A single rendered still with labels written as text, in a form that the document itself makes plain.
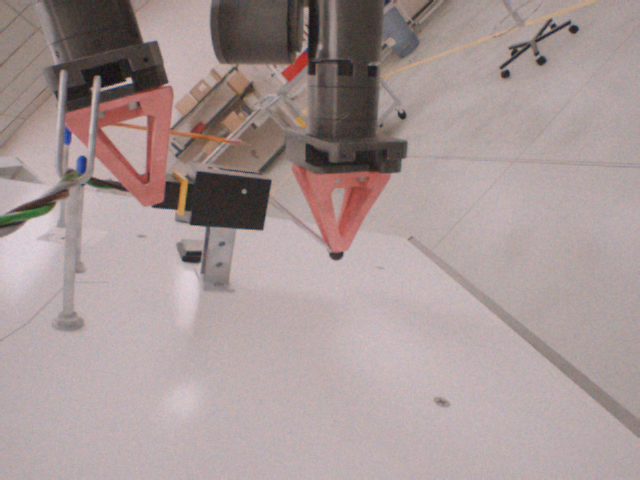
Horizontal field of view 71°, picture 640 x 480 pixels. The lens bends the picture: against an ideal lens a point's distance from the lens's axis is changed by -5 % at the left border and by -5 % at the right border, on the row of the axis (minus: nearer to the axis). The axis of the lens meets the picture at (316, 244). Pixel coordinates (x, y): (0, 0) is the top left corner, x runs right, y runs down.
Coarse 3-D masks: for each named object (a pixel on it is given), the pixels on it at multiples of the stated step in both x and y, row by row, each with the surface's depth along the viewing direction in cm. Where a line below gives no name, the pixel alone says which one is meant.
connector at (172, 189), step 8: (168, 176) 34; (184, 176) 35; (168, 184) 32; (176, 184) 32; (192, 184) 33; (168, 192) 32; (176, 192) 32; (192, 192) 33; (168, 200) 32; (176, 200) 33; (160, 208) 32; (168, 208) 33; (176, 208) 33; (184, 208) 33
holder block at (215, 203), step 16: (192, 176) 33; (208, 176) 33; (224, 176) 33; (240, 176) 33; (256, 176) 35; (208, 192) 33; (224, 192) 33; (240, 192) 34; (256, 192) 34; (192, 208) 33; (208, 208) 33; (224, 208) 34; (240, 208) 34; (256, 208) 35; (192, 224) 33; (208, 224) 34; (224, 224) 34; (240, 224) 35; (256, 224) 35
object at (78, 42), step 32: (32, 0) 26; (64, 0) 25; (96, 0) 26; (128, 0) 28; (64, 32) 26; (96, 32) 26; (128, 32) 28; (64, 64) 24; (96, 64) 25; (160, 64) 26
